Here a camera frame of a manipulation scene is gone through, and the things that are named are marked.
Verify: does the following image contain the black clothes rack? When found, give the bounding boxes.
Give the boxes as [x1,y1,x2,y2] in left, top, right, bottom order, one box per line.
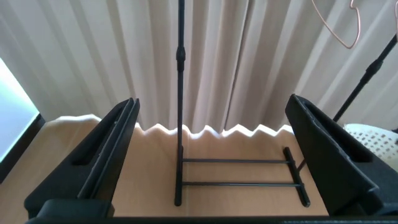
[174,0,398,208]

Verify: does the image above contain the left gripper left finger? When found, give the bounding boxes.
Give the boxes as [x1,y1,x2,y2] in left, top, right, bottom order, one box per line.
[24,98,141,218]

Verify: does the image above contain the beige curtain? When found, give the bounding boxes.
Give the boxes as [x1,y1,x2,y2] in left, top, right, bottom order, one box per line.
[0,0,398,135]

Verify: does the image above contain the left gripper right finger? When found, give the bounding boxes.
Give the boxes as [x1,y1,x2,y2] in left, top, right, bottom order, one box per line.
[285,94,398,217]

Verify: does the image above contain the white laundry basket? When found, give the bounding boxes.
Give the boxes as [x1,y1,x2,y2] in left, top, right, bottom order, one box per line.
[343,123,398,172]

